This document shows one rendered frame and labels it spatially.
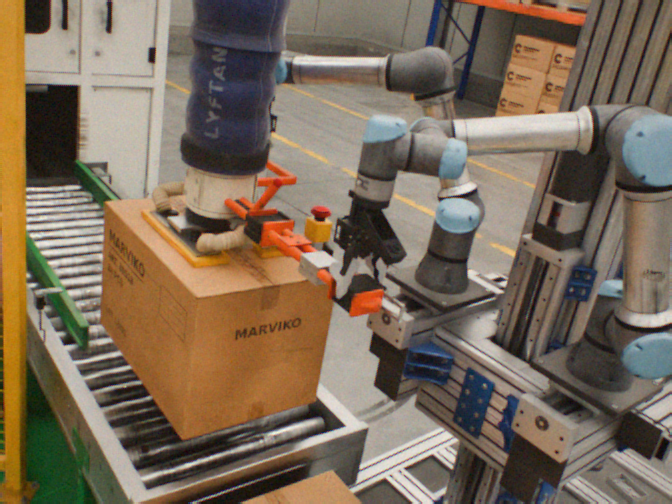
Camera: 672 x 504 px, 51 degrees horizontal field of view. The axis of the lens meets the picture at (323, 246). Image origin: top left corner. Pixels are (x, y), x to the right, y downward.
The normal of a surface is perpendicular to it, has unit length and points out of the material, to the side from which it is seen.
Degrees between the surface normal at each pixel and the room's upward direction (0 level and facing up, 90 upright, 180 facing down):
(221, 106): 108
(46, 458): 0
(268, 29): 100
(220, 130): 78
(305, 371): 90
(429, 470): 0
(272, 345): 90
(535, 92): 92
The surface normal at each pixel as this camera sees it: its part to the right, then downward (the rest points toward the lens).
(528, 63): -0.77, 0.18
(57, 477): 0.16, -0.91
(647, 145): -0.04, 0.26
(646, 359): -0.01, 0.50
